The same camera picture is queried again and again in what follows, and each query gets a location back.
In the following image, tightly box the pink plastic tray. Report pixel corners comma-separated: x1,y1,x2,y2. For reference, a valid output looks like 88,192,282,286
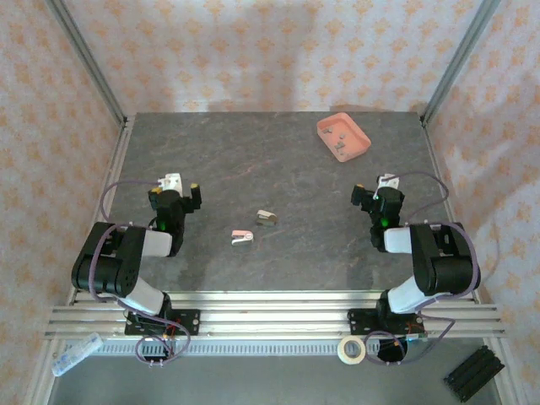
316,111,372,164

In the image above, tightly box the beige and olive stapler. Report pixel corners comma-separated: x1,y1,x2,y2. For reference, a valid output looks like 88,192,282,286
255,208,278,228

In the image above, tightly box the white tape roll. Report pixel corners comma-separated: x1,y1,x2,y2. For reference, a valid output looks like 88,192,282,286
337,335,367,366

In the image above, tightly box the orange patterned backdrop cloth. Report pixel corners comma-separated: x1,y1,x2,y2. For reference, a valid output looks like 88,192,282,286
0,0,540,405

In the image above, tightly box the white plastic wipes packet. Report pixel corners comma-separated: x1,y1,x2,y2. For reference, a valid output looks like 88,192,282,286
50,332,105,378

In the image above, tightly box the black extrusion piece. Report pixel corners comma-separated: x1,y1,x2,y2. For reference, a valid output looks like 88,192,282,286
442,345,506,402

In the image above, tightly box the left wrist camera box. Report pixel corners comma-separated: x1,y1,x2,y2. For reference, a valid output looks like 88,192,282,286
158,172,183,193

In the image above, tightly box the aluminium table side rail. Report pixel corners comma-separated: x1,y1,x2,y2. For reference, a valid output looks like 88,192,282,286
420,120,522,405
24,116,136,405

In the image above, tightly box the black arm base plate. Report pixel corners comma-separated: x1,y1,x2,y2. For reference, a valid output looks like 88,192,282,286
348,307,427,338
124,309,202,337

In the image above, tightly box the wide aluminium mounting rail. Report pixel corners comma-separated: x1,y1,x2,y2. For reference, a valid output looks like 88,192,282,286
44,289,507,342

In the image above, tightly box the grey slotted cable duct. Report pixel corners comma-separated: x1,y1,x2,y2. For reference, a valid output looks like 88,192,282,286
96,339,406,358

